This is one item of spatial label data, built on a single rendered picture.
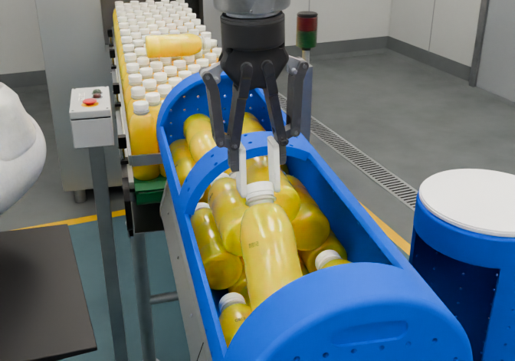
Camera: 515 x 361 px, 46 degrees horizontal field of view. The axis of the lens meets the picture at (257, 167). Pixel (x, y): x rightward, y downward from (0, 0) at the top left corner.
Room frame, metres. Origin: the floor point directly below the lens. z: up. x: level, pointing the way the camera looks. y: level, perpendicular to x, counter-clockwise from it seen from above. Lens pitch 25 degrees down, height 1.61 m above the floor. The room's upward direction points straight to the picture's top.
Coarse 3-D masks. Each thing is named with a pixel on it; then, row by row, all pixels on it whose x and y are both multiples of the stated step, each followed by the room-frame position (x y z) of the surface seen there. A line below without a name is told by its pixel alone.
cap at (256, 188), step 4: (248, 184) 0.71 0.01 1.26; (252, 184) 0.71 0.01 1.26; (256, 184) 0.71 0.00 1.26; (260, 184) 0.71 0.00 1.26; (264, 184) 0.71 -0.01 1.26; (268, 184) 0.71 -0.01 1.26; (272, 184) 0.72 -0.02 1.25; (248, 188) 0.71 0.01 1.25; (252, 188) 0.71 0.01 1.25; (256, 188) 0.70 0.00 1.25; (260, 188) 0.70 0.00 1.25; (264, 188) 0.71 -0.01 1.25; (268, 188) 0.71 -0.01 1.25; (272, 188) 0.71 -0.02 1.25; (248, 192) 0.71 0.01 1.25; (252, 192) 0.70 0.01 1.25; (256, 192) 0.70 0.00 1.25; (260, 192) 0.70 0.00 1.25; (264, 192) 0.70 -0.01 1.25; (268, 192) 0.70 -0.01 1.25; (272, 192) 0.71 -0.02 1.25; (248, 196) 0.70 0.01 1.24; (252, 196) 0.70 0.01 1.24
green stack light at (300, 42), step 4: (296, 32) 1.86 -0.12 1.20; (300, 32) 1.83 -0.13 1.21; (304, 32) 1.83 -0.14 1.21; (308, 32) 1.83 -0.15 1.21; (312, 32) 1.83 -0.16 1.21; (316, 32) 1.84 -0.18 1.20; (296, 36) 1.86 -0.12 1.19; (300, 36) 1.83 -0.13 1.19; (304, 36) 1.83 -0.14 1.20; (308, 36) 1.83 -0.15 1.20; (312, 36) 1.83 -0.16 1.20; (316, 36) 1.84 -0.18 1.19; (296, 40) 1.85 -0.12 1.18; (300, 40) 1.83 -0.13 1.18; (304, 40) 1.83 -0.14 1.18; (308, 40) 1.83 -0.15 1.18; (312, 40) 1.83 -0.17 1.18; (316, 40) 1.84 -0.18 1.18; (296, 44) 1.85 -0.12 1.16; (300, 44) 1.83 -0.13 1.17; (304, 44) 1.83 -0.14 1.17; (308, 44) 1.83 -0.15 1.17; (312, 44) 1.83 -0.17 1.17; (316, 44) 1.85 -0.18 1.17
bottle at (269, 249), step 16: (256, 208) 0.68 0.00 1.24; (272, 208) 0.68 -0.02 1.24; (256, 224) 0.66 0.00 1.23; (272, 224) 0.66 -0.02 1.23; (288, 224) 0.67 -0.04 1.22; (240, 240) 0.67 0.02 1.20; (256, 240) 0.65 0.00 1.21; (272, 240) 0.65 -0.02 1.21; (288, 240) 0.65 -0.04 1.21; (256, 256) 0.64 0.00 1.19; (272, 256) 0.63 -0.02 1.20; (288, 256) 0.64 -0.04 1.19; (256, 272) 0.63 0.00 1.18; (272, 272) 0.62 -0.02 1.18; (288, 272) 0.62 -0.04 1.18; (256, 288) 0.61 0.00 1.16; (272, 288) 0.61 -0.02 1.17; (256, 304) 0.60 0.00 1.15
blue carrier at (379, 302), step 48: (192, 96) 1.32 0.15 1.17; (288, 144) 0.91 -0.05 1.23; (192, 192) 0.86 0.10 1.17; (336, 192) 0.78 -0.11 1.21; (192, 240) 0.78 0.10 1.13; (384, 240) 0.65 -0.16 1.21; (288, 288) 0.54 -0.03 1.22; (336, 288) 0.52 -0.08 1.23; (384, 288) 0.52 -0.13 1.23; (240, 336) 0.52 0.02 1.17; (288, 336) 0.48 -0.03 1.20; (336, 336) 0.49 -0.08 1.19; (384, 336) 0.51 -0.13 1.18; (432, 336) 0.52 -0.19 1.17
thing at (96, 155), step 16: (96, 160) 1.51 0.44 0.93; (96, 176) 1.51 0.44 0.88; (96, 192) 1.51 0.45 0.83; (96, 208) 1.51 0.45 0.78; (112, 224) 1.52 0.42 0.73; (112, 240) 1.52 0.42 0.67; (112, 256) 1.51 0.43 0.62; (112, 272) 1.51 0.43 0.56; (112, 288) 1.51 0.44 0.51; (112, 304) 1.51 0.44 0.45; (112, 320) 1.51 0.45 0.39; (112, 336) 1.51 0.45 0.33
